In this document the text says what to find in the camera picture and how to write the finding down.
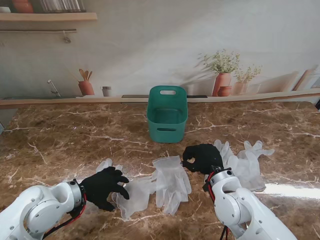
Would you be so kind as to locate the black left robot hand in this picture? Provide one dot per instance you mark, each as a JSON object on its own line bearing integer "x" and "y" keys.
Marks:
{"x": 102, "y": 187}

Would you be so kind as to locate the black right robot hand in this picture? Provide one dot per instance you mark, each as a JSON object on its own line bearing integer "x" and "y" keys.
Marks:
{"x": 207, "y": 156}

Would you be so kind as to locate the translucent white disposable glove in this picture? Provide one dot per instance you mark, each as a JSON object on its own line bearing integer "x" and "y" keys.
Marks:
{"x": 172, "y": 182}
{"x": 252, "y": 165}
{"x": 136, "y": 197}
{"x": 105, "y": 163}
{"x": 225, "y": 147}

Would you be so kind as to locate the green plastic basket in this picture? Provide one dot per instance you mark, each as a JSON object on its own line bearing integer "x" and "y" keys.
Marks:
{"x": 167, "y": 132}

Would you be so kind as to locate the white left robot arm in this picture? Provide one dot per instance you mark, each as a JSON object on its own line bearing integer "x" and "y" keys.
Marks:
{"x": 37, "y": 207}

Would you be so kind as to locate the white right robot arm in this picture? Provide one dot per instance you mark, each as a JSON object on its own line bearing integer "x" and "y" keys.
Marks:
{"x": 245, "y": 212}

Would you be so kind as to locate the terracotta pot with wooden utensils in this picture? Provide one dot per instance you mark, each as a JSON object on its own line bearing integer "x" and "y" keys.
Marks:
{"x": 86, "y": 87}

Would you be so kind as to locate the row of glass jars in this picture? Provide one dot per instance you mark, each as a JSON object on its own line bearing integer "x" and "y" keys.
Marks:
{"x": 62, "y": 5}

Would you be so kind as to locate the terracotta jar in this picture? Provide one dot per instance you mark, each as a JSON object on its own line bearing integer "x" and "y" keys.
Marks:
{"x": 23, "y": 6}

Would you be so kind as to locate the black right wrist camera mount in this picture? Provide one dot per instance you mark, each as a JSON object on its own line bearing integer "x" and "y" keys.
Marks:
{"x": 208, "y": 185}

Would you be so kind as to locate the metal hanging rail with hook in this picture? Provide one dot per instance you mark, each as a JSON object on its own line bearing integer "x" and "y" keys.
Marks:
{"x": 37, "y": 30}

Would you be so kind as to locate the light wooden wall shelf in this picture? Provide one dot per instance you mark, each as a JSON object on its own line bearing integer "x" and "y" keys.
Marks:
{"x": 50, "y": 17}

